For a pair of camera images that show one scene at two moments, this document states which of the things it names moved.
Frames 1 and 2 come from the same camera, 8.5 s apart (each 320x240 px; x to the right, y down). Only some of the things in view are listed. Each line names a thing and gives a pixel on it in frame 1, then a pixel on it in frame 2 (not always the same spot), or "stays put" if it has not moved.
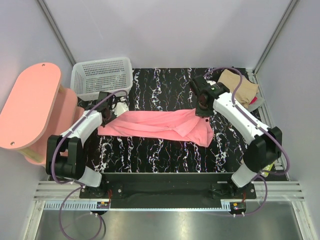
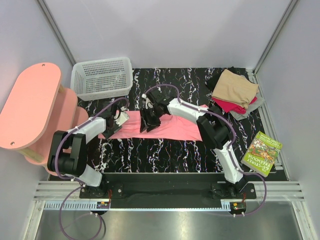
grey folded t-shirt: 259,103 stays put
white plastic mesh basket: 88,78 stays put
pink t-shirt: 180,125 stays put
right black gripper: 200,113 to 151,124
